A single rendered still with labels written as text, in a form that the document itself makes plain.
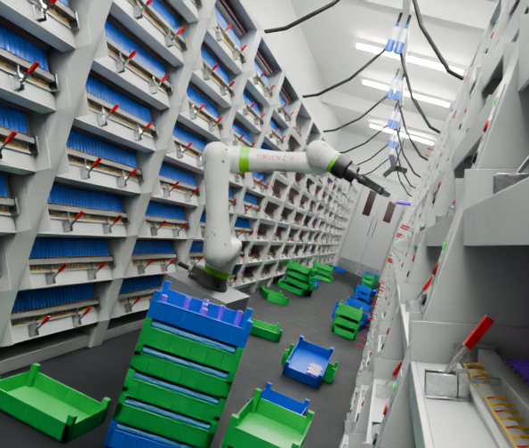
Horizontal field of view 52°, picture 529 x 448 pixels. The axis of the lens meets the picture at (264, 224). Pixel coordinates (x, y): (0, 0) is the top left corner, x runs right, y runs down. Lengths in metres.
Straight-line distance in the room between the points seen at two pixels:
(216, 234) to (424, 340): 1.65
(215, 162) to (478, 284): 1.69
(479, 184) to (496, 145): 0.05
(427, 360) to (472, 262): 0.13
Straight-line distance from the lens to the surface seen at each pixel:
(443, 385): 0.56
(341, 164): 2.27
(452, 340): 0.73
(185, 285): 2.42
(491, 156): 0.73
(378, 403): 1.24
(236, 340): 1.63
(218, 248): 2.29
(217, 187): 2.29
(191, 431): 1.73
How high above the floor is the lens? 0.82
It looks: 2 degrees down
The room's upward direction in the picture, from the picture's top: 19 degrees clockwise
